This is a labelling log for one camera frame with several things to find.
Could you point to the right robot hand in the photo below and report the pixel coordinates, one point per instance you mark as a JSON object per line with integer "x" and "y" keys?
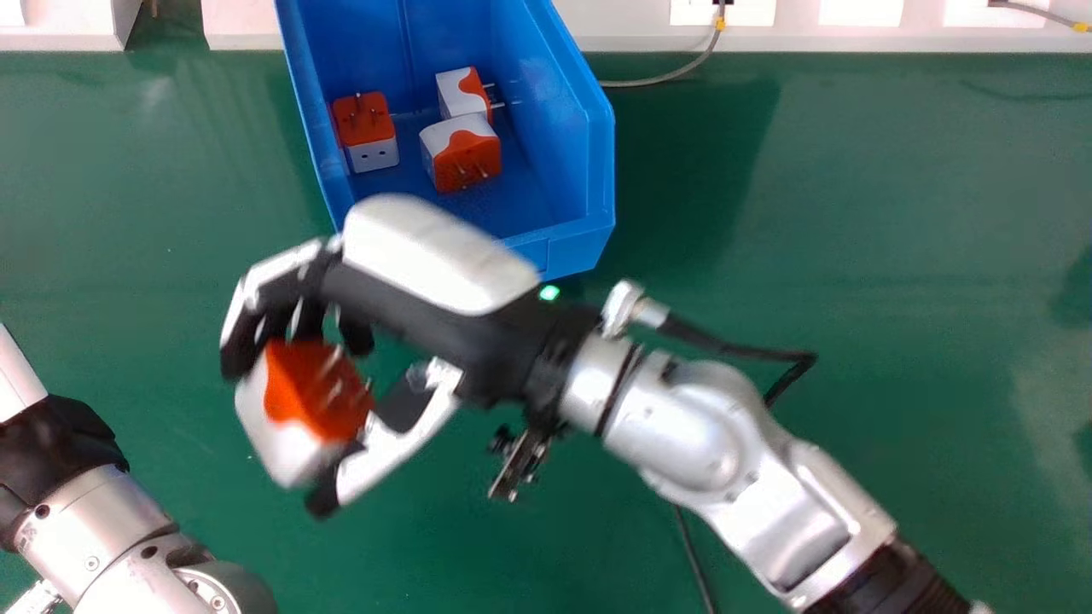
{"x": 444, "y": 298}

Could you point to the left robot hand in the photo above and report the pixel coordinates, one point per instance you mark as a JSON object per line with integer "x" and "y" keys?
{"x": 51, "y": 443}

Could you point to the white-and-orange plug adapter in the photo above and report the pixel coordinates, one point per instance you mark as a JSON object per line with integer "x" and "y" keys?
{"x": 461, "y": 153}
{"x": 299, "y": 409}
{"x": 367, "y": 132}
{"x": 462, "y": 92}

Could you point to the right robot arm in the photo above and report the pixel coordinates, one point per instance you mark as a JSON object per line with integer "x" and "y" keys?
{"x": 717, "y": 435}

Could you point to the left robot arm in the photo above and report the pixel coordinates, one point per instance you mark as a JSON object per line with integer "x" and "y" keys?
{"x": 102, "y": 546}

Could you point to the blue plastic bin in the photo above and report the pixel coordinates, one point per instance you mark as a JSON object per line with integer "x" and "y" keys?
{"x": 546, "y": 162}

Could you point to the white socket strip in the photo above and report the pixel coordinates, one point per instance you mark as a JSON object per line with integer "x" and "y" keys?
{"x": 725, "y": 10}

